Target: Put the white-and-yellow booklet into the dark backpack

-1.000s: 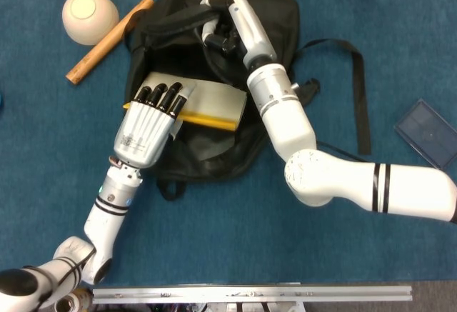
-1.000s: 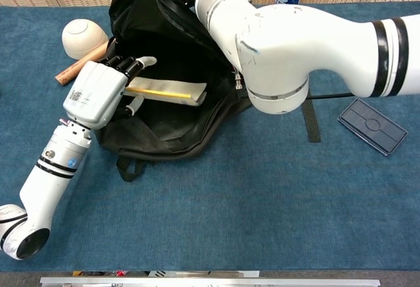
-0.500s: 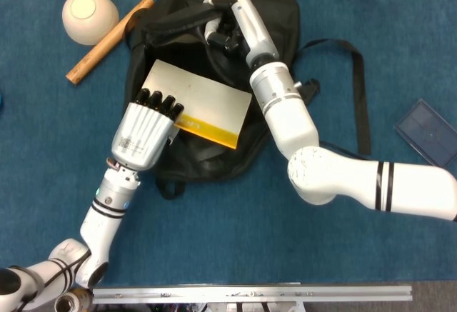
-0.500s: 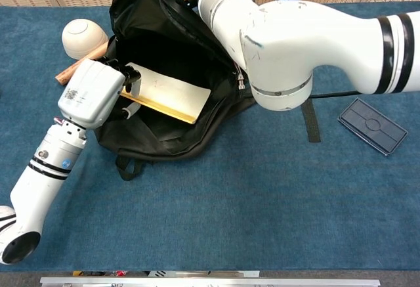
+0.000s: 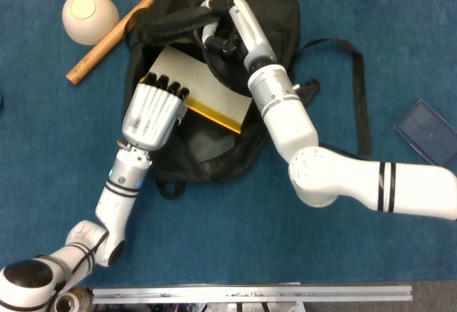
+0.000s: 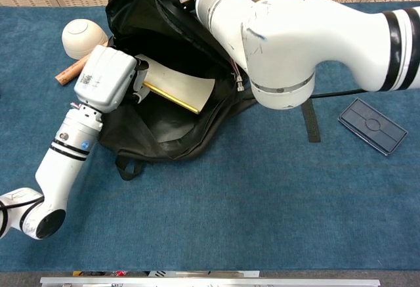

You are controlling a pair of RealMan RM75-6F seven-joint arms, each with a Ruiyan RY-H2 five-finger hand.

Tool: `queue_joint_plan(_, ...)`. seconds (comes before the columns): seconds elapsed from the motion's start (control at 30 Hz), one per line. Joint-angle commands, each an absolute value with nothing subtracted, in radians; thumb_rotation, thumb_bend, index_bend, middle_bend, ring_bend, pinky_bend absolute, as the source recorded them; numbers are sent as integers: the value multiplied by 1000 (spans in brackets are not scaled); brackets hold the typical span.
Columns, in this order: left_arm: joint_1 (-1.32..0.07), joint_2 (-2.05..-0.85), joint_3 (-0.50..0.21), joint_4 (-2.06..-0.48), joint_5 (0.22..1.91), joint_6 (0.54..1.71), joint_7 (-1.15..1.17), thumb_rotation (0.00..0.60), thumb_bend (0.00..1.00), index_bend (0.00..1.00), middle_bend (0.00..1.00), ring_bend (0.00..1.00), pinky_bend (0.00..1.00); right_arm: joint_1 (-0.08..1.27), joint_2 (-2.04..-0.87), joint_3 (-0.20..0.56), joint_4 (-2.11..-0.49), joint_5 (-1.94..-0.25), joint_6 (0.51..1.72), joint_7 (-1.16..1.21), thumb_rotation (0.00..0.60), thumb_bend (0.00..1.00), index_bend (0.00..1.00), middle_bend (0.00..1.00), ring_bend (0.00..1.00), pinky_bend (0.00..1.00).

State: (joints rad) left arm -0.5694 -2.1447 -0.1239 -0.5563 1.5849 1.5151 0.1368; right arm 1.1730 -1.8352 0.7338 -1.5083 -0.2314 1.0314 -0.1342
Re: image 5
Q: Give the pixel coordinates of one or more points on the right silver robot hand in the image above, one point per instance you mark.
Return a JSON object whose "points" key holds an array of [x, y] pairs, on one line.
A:
{"points": [[253, 37]]}

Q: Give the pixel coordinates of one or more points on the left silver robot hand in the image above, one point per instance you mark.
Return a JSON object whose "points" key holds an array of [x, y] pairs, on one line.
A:
{"points": [[150, 115]]}

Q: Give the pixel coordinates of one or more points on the white and yellow book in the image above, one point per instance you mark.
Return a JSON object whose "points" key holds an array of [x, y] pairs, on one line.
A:
{"points": [[210, 90]]}

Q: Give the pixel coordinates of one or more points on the black fabric backpack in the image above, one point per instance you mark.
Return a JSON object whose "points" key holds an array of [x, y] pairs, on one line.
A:
{"points": [[214, 155]]}

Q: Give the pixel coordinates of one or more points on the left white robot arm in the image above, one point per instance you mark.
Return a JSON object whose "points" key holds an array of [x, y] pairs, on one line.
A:
{"points": [[118, 197]]}

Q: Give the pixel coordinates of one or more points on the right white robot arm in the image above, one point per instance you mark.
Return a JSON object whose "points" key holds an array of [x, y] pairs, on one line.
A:
{"points": [[296, 126]]}

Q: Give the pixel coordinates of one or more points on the wooden rolling pin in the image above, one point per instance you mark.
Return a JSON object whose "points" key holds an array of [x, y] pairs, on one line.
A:
{"points": [[100, 49]]}

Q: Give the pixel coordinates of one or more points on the white upturned bowl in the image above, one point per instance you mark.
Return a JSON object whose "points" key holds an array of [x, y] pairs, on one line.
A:
{"points": [[89, 15]]}

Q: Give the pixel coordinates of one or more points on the blue table cloth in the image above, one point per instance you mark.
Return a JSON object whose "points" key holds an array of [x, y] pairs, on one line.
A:
{"points": [[232, 247]]}

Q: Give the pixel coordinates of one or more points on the brown tape roll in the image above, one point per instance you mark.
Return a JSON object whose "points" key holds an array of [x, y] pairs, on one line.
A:
{"points": [[73, 301]]}

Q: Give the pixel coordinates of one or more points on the aluminium profile rail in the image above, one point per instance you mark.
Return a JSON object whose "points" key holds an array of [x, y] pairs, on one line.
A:
{"points": [[250, 295]]}

